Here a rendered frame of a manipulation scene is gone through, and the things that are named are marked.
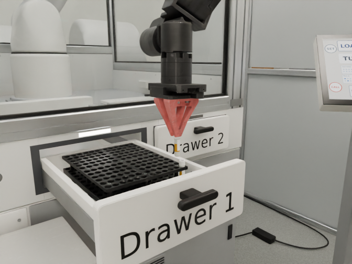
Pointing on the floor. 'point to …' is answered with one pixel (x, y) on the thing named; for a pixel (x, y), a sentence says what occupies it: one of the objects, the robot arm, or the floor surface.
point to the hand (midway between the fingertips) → (176, 132)
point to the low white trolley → (45, 245)
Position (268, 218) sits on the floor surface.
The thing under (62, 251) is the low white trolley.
